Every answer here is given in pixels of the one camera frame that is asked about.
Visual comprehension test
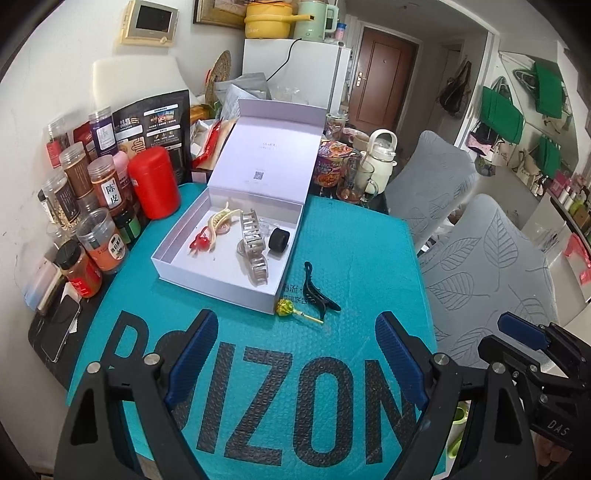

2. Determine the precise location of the open lavender gift box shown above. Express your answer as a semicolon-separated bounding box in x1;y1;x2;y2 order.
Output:
151;99;325;314

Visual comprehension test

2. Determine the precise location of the grey leaf cushion near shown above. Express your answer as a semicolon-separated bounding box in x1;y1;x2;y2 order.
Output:
419;194;558;367

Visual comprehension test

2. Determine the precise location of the grey leaf cushion far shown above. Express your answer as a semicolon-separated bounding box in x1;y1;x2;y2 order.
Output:
385;130;478;251

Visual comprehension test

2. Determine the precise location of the white mini fridge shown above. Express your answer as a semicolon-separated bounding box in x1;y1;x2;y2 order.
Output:
242;39;352;114

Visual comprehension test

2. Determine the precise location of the yellow-green lollipop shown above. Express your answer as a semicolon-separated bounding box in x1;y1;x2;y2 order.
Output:
276;298;324;325

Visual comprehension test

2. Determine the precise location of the green electric kettle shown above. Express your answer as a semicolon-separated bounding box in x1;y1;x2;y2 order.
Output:
294;0;339;42

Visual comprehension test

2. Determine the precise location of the yellow pot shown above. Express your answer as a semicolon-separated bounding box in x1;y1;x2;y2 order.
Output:
245;1;315;39

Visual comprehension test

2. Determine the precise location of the black snack pouch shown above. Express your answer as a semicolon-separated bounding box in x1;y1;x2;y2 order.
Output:
112;90;191;184

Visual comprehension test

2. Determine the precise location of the red sauce bottle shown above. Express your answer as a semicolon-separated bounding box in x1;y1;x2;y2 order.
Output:
55;240;102;299

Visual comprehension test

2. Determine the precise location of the smartphone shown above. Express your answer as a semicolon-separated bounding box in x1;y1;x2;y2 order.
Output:
40;295;81;363

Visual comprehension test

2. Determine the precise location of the framed picture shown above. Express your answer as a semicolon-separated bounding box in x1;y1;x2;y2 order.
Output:
193;0;247;30

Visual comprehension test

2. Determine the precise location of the red flower hair clip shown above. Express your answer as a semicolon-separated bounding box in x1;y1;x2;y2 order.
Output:
189;226;211;253

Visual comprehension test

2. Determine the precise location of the cream hair claw clip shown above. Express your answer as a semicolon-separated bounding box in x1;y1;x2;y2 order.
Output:
206;204;242;251

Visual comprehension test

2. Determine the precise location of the grey leaf cushion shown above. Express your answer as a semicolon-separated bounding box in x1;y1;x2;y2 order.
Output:
419;194;558;367
385;130;478;251

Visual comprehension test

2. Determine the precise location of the black hair claw clip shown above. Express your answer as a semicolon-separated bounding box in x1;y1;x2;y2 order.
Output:
303;262;342;320

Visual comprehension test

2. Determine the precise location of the glass mug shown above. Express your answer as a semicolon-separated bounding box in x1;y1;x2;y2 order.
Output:
337;156;379;204

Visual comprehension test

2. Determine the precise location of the cream kettle jug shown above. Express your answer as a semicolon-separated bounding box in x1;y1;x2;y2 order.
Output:
363;129;398;195

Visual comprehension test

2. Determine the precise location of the purple lid spice jar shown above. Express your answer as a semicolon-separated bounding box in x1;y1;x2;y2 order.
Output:
88;106;118;157

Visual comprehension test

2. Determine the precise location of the white chair back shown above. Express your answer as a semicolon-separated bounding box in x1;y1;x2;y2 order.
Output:
91;55;188;111

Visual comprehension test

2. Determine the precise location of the green tote bag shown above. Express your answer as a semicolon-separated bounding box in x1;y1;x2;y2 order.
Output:
479;87;524;144

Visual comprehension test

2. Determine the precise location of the wall intercom panel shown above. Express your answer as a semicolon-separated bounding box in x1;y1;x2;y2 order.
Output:
120;0;178;47

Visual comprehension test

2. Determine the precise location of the brown door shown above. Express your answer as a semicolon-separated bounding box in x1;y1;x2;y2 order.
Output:
349;28;419;134

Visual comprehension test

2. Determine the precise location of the orange powder spice jar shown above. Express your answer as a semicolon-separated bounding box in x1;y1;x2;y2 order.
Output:
76;207;127;275

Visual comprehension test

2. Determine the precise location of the teal bubble mailer mat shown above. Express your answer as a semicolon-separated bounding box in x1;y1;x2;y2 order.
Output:
72;196;436;479

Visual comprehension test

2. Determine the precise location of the woven straw fan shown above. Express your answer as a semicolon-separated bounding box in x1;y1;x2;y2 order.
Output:
204;50;231;106

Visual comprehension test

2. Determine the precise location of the brown spice jar labelled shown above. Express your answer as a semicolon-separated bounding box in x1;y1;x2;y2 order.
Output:
87;155;126;216

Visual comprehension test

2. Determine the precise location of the black round hair tie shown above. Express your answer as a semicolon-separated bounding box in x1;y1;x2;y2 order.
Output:
267;227;292;254

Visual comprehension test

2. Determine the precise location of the red cylindrical canister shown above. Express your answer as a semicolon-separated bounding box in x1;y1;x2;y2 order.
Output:
128;146;181;220

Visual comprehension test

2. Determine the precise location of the grey marbled hair claw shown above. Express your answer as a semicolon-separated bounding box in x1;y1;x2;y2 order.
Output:
236;209;269;286

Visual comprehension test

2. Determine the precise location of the instant noodle cup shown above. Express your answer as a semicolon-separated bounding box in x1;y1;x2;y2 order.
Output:
312;140;355;188

